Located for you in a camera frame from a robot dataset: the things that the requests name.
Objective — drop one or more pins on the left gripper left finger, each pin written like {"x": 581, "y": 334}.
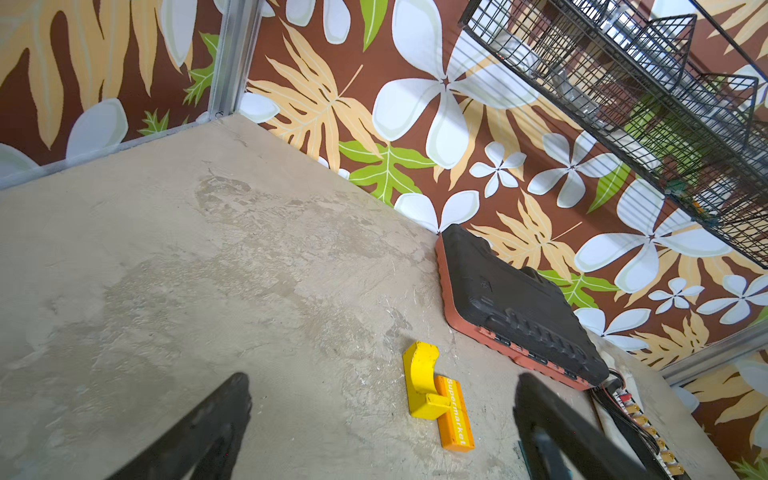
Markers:
{"x": 204, "y": 444}

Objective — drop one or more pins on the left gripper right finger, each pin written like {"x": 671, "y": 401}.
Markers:
{"x": 557, "y": 441}

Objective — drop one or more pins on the orange cylinder block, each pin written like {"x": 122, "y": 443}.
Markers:
{"x": 454, "y": 426}

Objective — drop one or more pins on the yellow arch block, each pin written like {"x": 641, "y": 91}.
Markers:
{"x": 424, "y": 400}

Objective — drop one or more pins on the black battery holder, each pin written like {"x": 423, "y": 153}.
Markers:
{"x": 674, "y": 469}

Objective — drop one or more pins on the black tool case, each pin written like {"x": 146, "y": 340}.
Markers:
{"x": 516, "y": 312}

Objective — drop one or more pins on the black wire basket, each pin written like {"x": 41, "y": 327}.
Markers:
{"x": 629, "y": 80}

